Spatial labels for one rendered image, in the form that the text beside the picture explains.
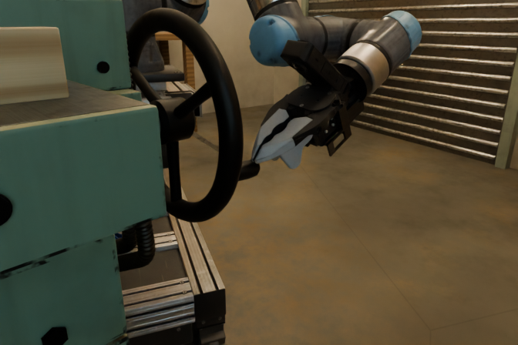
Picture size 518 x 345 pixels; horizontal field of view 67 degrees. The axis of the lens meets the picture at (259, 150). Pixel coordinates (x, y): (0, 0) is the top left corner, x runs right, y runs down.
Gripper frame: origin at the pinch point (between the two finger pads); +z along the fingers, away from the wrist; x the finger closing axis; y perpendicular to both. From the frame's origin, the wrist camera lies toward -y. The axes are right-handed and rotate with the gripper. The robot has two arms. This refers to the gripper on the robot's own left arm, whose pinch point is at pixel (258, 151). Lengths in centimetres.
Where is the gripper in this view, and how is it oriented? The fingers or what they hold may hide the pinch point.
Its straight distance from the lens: 50.6
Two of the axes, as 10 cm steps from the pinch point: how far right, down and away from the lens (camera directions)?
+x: -6.7, -3.1, 6.7
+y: 3.0, 7.2, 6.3
